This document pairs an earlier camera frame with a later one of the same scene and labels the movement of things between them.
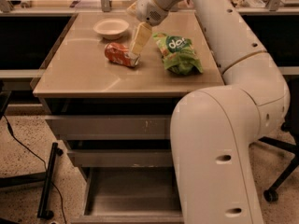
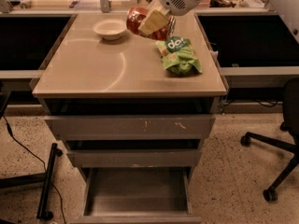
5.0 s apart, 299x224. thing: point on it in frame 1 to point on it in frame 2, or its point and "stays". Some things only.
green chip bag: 177,54 stays
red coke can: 121,54 to 135,17
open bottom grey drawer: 130,195 stays
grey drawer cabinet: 109,116 stays
